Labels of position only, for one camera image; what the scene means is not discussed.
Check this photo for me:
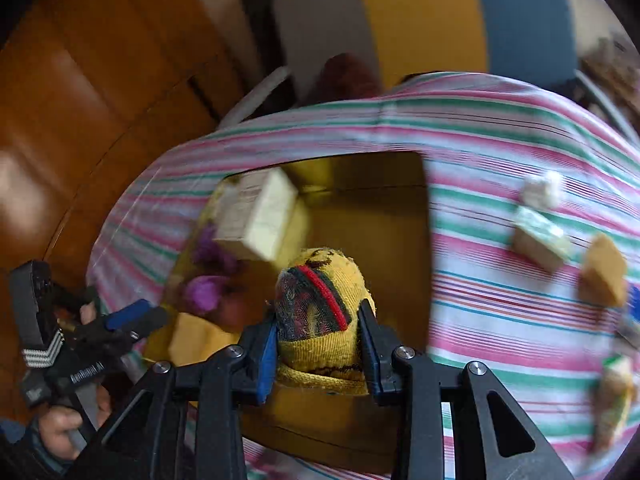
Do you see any green yellow snack packet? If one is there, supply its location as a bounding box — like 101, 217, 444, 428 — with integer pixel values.
593, 354, 637, 452

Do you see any yellow sponge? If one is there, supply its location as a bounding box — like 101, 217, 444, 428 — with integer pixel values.
580, 233, 627, 308
168, 312, 240, 366

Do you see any white bed rail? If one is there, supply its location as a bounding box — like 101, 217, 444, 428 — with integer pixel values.
218, 66, 291, 129

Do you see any grey yellow blue headboard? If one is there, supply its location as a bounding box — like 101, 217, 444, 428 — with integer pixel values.
273, 0, 578, 99

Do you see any striped bed sheet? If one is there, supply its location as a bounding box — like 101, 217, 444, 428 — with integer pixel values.
87, 73, 639, 479

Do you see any small green white box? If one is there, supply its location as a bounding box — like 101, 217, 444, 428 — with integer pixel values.
512, 206, 573, 274

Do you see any wooden wardrobe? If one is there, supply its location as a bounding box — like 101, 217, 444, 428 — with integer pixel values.
0, 0, 246, 426

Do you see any person's left hand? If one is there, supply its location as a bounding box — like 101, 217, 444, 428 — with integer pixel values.
37, 301, 114, 461

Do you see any cream medicine box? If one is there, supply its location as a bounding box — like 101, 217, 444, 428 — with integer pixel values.
213, 168, 297, 262

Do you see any gold tin box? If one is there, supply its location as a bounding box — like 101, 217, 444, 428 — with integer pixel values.
142, 150, 434, 476

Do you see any white rope bundle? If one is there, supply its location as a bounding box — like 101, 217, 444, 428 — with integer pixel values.
519, 170, 566, 213

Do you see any yellow knit sock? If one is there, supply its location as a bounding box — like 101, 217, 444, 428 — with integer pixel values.
273, 247, 375, 396

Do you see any blue Tempo tissue pack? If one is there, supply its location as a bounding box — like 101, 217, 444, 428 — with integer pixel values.
627, 285, 640, 324

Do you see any purple foil packet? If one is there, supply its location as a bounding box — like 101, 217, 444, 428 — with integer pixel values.
182, 275, 230, 315
191, 223, 239, 276

